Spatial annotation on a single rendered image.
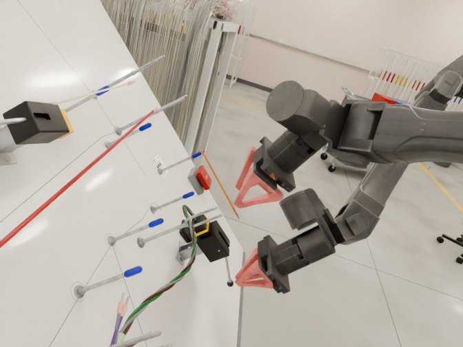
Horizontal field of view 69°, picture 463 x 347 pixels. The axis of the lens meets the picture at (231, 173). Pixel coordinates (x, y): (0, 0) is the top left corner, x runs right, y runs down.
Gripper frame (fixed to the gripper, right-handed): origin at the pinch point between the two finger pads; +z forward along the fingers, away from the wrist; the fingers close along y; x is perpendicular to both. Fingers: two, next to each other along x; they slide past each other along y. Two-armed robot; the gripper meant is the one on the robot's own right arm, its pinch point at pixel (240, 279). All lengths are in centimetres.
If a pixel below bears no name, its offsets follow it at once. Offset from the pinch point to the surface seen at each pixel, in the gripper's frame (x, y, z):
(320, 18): 122, -801, -127
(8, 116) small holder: -46.4, 17.5, -5.4
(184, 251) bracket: -13.0, 1.4, 3.4
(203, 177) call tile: -13.8, -22.8, 1.6
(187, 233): -12.9, -4.2, 4.0
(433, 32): 281, -760, -309
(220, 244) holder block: -11.5, 2.4, -3.8
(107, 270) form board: -25.8, 16.7, 2.7
